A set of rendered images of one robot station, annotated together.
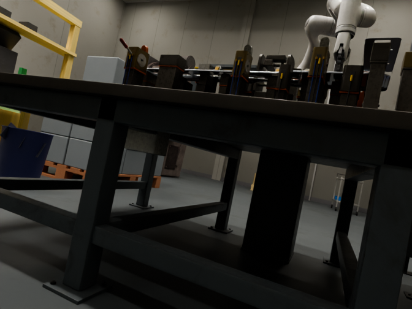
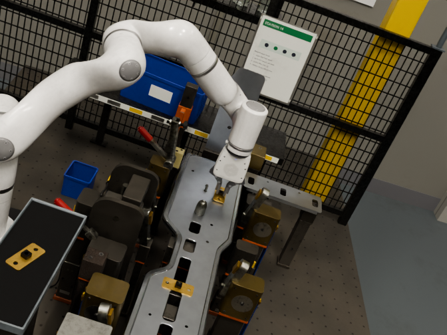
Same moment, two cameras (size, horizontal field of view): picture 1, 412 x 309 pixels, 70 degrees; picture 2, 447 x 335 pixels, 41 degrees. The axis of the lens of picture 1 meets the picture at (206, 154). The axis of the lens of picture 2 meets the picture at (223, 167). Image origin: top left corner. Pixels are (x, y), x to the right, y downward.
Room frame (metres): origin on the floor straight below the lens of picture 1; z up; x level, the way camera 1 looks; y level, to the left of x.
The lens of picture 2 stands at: (2.17, 0.88, 2.10)
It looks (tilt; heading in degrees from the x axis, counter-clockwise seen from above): 31 degrees down; 238
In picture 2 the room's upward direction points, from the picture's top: 21 degrees clockwise
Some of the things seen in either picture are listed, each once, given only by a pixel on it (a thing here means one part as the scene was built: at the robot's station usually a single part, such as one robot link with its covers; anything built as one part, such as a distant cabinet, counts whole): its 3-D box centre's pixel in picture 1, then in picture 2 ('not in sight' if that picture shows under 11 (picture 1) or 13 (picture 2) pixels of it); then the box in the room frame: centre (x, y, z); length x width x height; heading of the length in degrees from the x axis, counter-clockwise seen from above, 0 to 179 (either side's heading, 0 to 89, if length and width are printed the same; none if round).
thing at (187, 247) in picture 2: (270, 107); (175, 282); (1.47, -0.27, 0.84); 0.12 x 0.05 x 0.29; 152
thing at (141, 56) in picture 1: (130, 81); not in sight; (1.65, 0.50, 0.88); 0.14 x 0.09 x 0.36; 152
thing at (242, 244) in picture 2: (279, 99); (236, 282); (1.26, -0.27, 0.84); 0.10 x 0.05 x 0.29; 152
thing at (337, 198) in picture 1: (346, 192); not in sight; (6.94, -3.45, 0.44); 0.94 x 0.55 x 0.88; 158
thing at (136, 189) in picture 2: (270, 98); (110, 252); (1.69, -0.30, 0.95); 0.18 x 0.13 x 0.49; 62
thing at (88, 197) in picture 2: not in sight; (72, 246); (1.77, -0.38, 0.89); 0.09 x 0.08 x 0.38; 152
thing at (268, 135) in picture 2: not in sight; (175, 110); (1.31, -1.00, 1.02); 0.90 x 0.22 x 0.03; 152
